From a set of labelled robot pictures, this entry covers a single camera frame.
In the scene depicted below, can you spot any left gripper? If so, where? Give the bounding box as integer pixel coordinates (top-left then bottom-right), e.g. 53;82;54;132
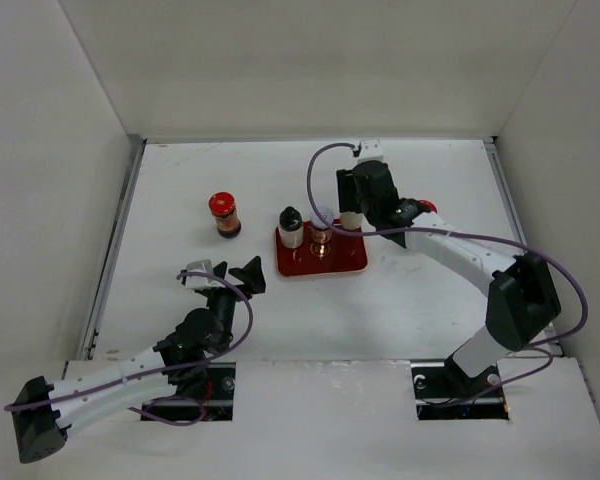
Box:
206;256;264;352

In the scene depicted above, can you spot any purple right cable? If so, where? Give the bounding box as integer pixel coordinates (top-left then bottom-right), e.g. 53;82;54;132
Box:
305;142;591;406

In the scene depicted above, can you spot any black-cap white bottle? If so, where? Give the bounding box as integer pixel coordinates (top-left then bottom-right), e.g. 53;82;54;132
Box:
278;206;304;249

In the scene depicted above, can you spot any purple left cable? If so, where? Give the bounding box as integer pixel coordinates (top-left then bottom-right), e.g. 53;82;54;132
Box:
3;269;255;426

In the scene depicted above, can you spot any tall red-lid sauce jar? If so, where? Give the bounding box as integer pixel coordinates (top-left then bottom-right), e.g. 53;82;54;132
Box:
208;192;241;238

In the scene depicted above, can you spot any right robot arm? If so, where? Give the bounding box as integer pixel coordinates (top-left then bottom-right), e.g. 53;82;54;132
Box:
336;160;561;396

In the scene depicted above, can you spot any grey-lid condiment jar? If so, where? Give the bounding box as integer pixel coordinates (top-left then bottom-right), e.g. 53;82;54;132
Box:
309;206;334;259

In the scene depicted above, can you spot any purple cable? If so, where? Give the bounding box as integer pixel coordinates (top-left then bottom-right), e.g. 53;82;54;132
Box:
3;269;255;426
305;142;591;406

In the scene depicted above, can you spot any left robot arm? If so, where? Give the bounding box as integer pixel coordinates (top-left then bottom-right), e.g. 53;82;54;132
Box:
5;256;266;464

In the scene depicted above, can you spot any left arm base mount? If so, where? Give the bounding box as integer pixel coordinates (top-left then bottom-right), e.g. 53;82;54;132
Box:
141;363;237;424

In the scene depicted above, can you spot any squat red-lid sauce jar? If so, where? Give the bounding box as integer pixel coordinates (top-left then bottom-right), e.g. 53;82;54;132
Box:
417;200;437;213

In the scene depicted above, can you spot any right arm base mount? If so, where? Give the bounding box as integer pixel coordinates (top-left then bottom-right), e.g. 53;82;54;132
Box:
410;362;509;421

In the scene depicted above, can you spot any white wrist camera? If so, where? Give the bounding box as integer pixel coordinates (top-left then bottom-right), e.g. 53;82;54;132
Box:
352;138;384;163
180;259;223;290

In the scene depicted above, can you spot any red lacquer tray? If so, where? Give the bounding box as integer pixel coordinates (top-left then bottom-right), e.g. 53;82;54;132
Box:
274;221;368;278

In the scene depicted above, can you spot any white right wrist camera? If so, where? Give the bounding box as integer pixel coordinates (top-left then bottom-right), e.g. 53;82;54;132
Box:
352;138;384;163

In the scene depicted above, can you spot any black-top salt grinder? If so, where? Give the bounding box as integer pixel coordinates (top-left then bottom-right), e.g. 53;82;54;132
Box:
339;211;364;235

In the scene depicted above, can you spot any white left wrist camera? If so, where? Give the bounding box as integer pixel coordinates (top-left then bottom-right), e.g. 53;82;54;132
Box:
180;259;223;290

